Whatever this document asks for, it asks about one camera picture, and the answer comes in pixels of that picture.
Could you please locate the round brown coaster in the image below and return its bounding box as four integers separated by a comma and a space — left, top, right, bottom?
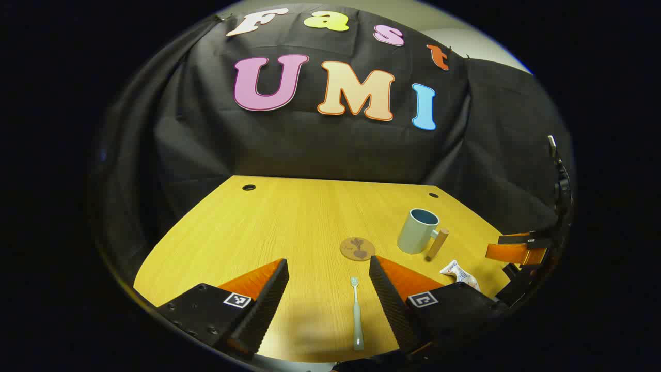
340, 237, 376, 262

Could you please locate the pale green toothbrush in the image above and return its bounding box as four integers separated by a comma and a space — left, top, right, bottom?
351, 276, 365, 352

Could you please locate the wooden desktop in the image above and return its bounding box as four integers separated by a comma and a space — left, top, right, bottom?
133, 175, 522, 363

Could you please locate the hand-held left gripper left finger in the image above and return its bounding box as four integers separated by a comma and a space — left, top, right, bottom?
156, 258, 290, 361

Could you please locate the white toothpaste tube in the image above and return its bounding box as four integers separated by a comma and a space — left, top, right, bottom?
439, 260, 481, 292

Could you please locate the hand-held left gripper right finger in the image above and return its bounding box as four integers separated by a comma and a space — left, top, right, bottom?
369, 255, 509, 357

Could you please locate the black backdrop cloth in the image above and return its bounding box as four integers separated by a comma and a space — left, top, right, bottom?
88, 3, 574, 290

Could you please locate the pale green cup wooden handle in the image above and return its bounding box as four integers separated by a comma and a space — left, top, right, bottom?
397, 208, 449, 261

